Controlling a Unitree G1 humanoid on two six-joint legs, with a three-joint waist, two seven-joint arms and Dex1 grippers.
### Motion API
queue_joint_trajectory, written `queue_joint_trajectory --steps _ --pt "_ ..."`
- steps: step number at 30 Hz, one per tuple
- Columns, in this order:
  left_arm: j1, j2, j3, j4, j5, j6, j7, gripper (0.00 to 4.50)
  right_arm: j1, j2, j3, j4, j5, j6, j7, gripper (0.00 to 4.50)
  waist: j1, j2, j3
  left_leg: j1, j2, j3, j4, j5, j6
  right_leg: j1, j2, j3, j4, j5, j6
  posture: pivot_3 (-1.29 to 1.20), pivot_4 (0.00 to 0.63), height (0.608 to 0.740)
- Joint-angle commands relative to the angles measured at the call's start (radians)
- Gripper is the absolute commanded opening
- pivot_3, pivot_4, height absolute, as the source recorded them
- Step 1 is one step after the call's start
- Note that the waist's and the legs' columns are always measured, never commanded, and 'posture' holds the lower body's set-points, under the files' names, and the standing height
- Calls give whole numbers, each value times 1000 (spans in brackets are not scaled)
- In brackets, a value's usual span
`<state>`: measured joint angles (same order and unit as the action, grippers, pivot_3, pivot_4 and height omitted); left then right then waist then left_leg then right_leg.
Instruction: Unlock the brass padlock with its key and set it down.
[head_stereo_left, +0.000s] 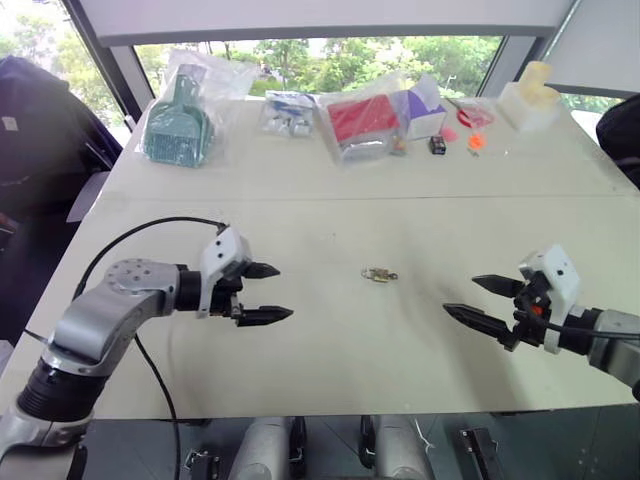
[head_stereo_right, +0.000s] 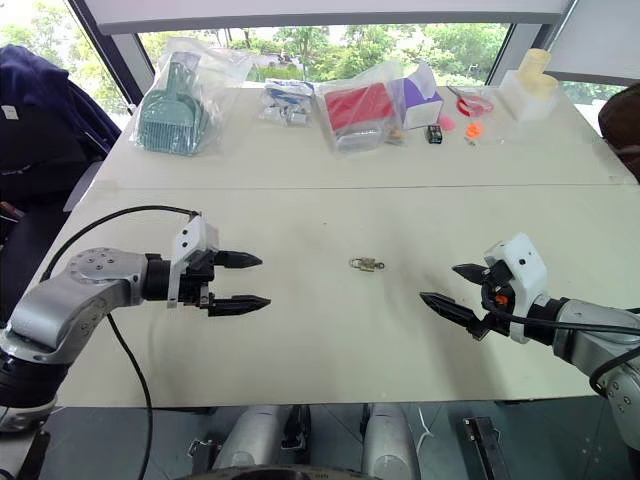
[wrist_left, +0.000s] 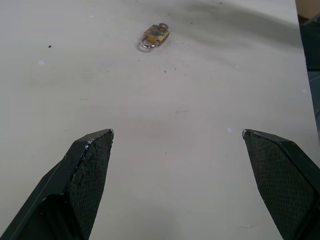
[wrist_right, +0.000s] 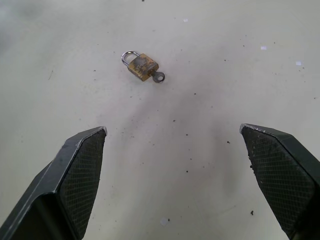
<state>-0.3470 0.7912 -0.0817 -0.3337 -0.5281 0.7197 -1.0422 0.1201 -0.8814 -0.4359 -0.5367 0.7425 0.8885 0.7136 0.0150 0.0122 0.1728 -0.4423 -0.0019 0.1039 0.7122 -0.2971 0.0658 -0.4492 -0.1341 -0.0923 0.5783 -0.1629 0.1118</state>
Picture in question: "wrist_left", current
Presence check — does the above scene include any small brass padlock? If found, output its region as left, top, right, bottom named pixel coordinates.
left=139, top=24, right=169, bottom=49

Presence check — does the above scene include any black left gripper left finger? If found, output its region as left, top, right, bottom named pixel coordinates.
left=0, top=128, right=115, bottom=240

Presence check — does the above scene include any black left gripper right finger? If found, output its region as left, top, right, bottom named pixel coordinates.
left=241, top=128, right=320, bottom=240

